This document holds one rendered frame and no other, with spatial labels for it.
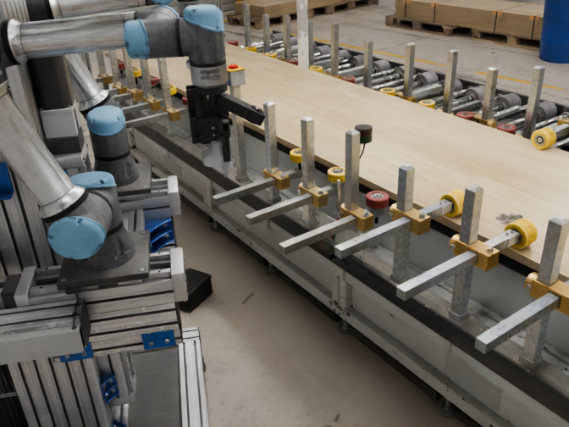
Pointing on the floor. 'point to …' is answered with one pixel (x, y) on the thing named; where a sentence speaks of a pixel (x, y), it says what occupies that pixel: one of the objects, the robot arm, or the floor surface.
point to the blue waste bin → (555, 32)
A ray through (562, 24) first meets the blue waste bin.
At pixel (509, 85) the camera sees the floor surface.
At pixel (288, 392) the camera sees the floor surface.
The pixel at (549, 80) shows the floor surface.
